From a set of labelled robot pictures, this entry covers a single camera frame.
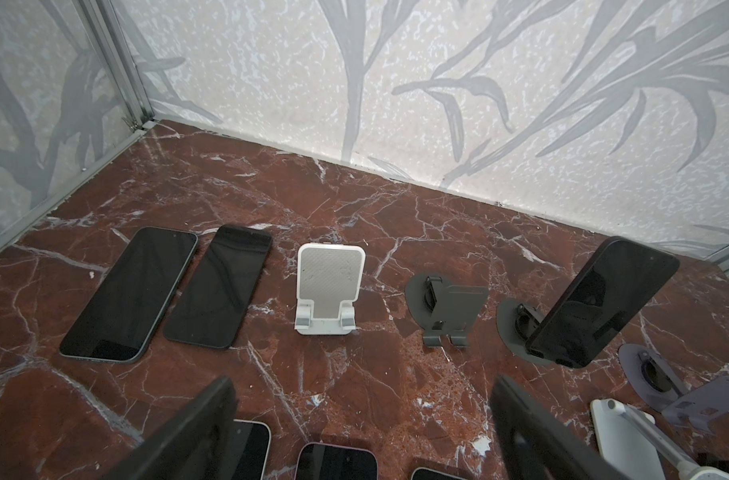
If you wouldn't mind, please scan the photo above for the black phone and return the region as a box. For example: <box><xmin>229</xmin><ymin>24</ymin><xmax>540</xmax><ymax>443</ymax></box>
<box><xmin>410</xmin><ymin>467</ymin><xmax>464</xmax><ymax>480</ymax></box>
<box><xmin>524</xmin><ymin>236</ymin><xmax>680</xmax><ymax>369</ymax></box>
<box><xmin>164</xmin><ymin>225</ymin><xmax>272</xmax><ymax>349</ymax></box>
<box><xmin>58</xmin><ymin>227</ymin><xmax>198</xmax><ymax>363</ymax></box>

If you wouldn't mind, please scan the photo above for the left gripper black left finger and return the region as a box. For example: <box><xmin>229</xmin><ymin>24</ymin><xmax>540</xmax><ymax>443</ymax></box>
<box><xmin>102</xmin><ymin>376</ymin><xmax>238</xmax><ymax>479</ymax></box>

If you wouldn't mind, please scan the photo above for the phone with white edge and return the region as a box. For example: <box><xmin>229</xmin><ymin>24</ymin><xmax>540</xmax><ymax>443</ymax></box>
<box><xmin>294</xmin><ymin>442</ymin><xmax>378</xmax><ymax>480</ymax></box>

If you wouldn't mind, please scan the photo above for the white silver phone stand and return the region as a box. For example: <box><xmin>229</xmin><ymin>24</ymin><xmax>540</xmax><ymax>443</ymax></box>
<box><xmin>590</xmin><ymin>399</ymin><xmax>729</xmax><ymax>479</ymax></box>

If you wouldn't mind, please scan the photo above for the grey round base phone stand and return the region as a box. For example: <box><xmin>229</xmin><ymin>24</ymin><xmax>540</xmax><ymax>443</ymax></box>
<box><xmin>496</xmin><ymin>298</ymin><xmax>552</xmax><ymax>365</ymax></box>

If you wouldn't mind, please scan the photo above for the white phone stand far left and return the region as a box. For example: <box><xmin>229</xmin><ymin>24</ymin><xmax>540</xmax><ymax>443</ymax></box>
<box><xmin>294</xmin><ymin>243</ymin><xmax>365</xmax><ymax>336</ymax></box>

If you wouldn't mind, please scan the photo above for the grey purple phone stand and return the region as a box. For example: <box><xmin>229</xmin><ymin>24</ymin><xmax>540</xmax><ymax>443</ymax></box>
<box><xmin>618</xmin><ymin>344</ymin><xmax>729</xmax><ymax>433</ymax></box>

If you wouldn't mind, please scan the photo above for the dark grey round stand middle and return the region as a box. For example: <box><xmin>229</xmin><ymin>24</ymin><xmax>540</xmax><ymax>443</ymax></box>
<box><xmin>405</xmin><ymin>274</ymin><xmax>489</xmax><ymax>349</ymax></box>

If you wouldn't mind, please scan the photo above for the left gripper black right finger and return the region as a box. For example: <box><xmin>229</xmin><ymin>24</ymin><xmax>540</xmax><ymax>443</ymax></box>
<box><xmin>489</xmin><ymin>375</ymin><xmax>624</xmax><ymax>479</ymax></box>

